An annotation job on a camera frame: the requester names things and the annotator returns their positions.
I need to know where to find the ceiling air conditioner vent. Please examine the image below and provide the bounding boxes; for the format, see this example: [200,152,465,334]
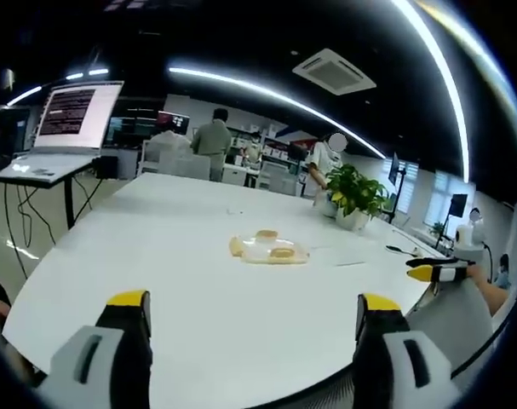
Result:
[291,47,378,96]

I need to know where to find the black cable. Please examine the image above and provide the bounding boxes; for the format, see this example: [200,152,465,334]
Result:
[2,181,93,280]

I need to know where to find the long ceiling light strip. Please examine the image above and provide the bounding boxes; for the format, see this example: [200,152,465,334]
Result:
[389,0,470,184]
[168,66,387,160]

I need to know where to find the black monitor on stand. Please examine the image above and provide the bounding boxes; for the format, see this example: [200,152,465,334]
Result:
[387,152,408,223]

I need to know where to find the green potted plant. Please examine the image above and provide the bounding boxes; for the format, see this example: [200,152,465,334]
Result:
[325,163,390,232]

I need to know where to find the grey mesh chair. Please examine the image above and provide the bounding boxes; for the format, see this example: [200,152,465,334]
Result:
[283,276,497,409]

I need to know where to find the dark background monitor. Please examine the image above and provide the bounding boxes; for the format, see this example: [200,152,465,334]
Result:
[157,111,191,136]

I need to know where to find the open white laptop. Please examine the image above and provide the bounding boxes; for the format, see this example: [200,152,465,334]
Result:
[0,79,125,189]

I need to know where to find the white office chair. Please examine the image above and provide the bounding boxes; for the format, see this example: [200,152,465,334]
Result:
[158,149,212,181]

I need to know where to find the small white plant pot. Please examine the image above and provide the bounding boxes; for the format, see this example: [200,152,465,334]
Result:
[313,190,340,218]

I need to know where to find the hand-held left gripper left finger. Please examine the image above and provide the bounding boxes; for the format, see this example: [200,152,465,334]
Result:
[38,289,153,409]

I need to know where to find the clear plastic bag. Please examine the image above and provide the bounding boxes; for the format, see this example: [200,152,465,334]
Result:
[228,228,312,267]

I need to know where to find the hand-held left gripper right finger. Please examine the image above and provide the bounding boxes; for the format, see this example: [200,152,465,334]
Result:
[352,292,462,409]

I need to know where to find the black panel on tripod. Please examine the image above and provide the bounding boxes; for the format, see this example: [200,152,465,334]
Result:
[436,193,469,252]

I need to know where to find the black spoon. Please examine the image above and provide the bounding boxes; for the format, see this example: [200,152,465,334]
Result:
[384,244,420,257]

